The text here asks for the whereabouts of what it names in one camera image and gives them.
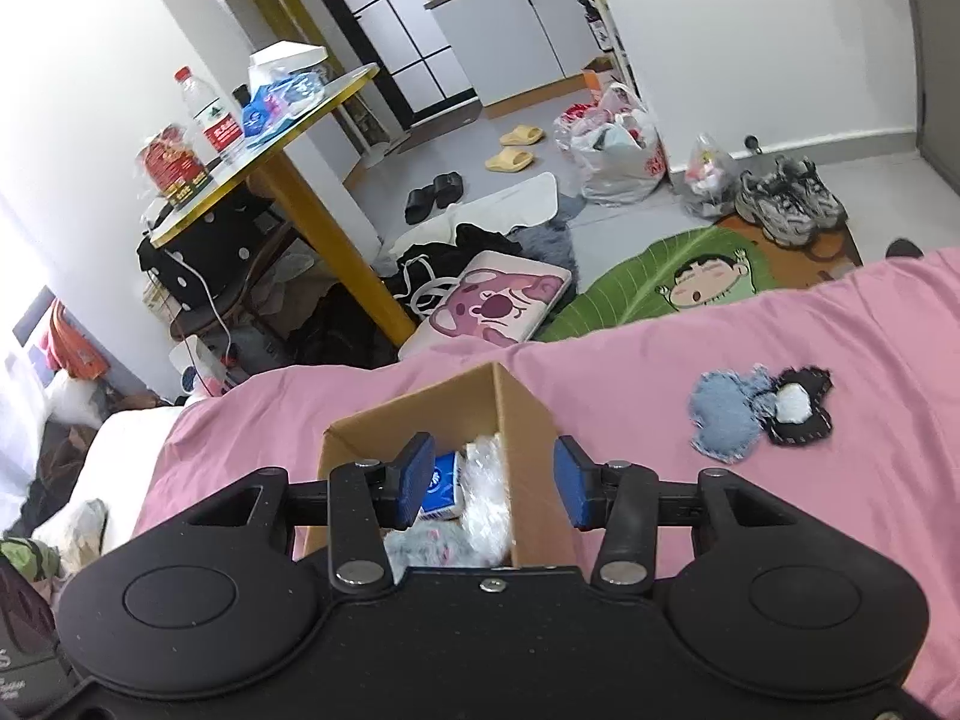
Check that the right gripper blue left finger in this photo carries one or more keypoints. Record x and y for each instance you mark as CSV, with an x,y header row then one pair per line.
x,y
405,482

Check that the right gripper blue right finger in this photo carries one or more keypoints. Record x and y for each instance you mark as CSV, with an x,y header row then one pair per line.
x,y
587,489

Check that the blue tissue pack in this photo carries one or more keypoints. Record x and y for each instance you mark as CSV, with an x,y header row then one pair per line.
x,y
444,499

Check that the clear plastic bag packet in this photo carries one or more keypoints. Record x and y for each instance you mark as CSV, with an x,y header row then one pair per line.
x,y
484,478

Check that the blue denim cloth toy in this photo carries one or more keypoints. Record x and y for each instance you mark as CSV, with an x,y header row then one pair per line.
x,y
726,408

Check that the black cloth toy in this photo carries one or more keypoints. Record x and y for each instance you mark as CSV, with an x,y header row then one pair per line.
x,y
799,416

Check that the grey plush mouse slipper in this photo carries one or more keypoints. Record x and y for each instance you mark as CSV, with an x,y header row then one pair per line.
x,y
439,543

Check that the cardboard box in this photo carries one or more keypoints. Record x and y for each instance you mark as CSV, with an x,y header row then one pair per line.
x,y
484,401

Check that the pink bear cushion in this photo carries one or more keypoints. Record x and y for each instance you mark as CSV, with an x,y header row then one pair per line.
x,y
498,298

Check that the black clothing pile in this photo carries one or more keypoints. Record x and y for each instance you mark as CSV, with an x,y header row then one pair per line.
x,y
425,273

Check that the green leaf cartoon rug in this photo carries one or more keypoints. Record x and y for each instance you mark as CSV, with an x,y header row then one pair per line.
x,y
714,265

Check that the black slipper left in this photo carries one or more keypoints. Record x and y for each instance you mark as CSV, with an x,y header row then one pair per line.
x,y
420,205

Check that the black slipper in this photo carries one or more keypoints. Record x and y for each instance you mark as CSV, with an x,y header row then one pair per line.
x,y
420,205
448,188

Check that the pink bed sheet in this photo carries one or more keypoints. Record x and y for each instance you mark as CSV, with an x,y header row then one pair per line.
x,y
842,399

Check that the white floor mat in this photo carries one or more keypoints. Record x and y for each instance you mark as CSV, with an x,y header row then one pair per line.
x,y
526,204

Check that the black polka dot bag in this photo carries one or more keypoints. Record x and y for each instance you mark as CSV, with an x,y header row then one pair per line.
x,y
213,252

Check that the black slipper right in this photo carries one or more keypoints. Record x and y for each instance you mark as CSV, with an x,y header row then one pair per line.
x,y
448,188

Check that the small clear trash bag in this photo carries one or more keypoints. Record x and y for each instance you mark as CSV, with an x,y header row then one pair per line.
x,y
709,180

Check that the white red plastic bag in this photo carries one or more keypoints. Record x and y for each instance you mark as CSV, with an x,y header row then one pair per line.
x,y
614,146

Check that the yellow slipper near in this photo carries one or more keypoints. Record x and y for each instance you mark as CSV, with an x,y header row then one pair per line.
x,y
510,160

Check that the yellow slipper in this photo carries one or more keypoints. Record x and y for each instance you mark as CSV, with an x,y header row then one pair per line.
x,y
522,135
510,160

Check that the grey sneaker left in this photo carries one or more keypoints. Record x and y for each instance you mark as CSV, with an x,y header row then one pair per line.
x,y
768,203

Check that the grey sneaker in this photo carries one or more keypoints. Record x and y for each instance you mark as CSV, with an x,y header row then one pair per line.
x,y
811,192
768,203

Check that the yellow slipper far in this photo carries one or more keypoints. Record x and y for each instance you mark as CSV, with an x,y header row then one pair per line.
x,y
522,135

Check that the round white yellow-rimmed table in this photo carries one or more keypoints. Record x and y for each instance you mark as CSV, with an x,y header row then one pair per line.
x,y
315,200

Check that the grey sneaker right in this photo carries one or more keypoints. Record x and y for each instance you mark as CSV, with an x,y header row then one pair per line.
x,y
811,192

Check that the water bottle red label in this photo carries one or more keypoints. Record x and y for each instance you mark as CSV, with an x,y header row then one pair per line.
x,y
211,114

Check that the red snack jar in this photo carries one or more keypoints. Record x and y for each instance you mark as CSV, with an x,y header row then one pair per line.
x,y
173,167

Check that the blue plastic bag on table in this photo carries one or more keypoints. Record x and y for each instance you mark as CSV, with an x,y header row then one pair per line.
x,y
276,107

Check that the white tissue box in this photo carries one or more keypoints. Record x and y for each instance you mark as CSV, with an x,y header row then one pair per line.
x,y
285,58

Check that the white kitchen cabinet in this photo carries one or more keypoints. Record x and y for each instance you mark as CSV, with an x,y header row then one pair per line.
x,y
508,48

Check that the grey wardrobe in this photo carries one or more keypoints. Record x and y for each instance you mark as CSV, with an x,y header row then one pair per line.
x,y
936,32

